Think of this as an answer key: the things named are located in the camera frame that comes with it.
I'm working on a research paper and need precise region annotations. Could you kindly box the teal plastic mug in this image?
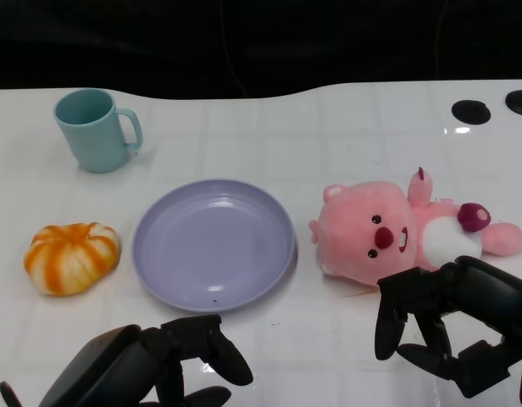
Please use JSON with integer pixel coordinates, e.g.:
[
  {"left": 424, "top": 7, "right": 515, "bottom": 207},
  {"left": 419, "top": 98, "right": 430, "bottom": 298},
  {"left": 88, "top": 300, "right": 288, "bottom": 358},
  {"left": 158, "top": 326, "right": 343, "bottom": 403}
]
[{"left": 53, "top": 87, "right": 144, "bottom": 174}]

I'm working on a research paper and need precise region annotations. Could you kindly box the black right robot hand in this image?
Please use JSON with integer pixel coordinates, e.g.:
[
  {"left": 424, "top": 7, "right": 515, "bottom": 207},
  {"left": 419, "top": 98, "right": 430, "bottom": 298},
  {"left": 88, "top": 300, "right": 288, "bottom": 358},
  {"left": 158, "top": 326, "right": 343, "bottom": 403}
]
[{"left": 374, "top": 255, "right": 522, "bottom": 400}]

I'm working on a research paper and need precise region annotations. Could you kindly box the lilac round plate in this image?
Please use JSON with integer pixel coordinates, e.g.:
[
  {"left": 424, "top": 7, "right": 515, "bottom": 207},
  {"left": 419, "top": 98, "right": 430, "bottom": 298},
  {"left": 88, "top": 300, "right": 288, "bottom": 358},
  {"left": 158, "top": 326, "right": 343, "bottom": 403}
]
[{"left": 131, "top": 178, "right": 297, "bottom": 314}]

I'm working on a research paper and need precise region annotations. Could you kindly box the pink plush beaver doll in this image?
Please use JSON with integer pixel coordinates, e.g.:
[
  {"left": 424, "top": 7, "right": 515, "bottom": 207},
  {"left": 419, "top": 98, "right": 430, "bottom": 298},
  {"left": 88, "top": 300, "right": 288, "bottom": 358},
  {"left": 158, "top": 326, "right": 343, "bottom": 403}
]
[{"left": 308, "top": 166, "right": 522, "bottom": 286}]

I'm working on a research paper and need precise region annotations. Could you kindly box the orange white striped pumpkin toy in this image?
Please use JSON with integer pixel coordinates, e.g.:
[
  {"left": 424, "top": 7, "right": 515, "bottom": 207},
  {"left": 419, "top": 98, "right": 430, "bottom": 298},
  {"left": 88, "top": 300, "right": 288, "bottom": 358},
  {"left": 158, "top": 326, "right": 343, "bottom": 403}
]
[{"left": 23, "top": 221, "right": 122, "bottom": 297}]

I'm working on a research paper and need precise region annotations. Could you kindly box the black round table grommet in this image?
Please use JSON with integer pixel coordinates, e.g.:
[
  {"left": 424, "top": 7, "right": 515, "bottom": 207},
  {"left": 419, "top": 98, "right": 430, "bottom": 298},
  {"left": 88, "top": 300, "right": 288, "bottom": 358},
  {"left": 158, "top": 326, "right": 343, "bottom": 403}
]
[
  {"left": 451, "top": 99, "right": 491, "bottom": 125},
  {"left": 504, "top": 89, "right": 522, "bottom": 114}
]

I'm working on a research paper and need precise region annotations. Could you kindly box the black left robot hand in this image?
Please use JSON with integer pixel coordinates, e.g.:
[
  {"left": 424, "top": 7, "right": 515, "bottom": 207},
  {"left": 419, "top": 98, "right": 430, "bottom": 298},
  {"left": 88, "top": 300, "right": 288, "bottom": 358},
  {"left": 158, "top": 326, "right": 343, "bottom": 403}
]
[{"left": 0, "top": 313, "right": 254, "bottom": 407}]

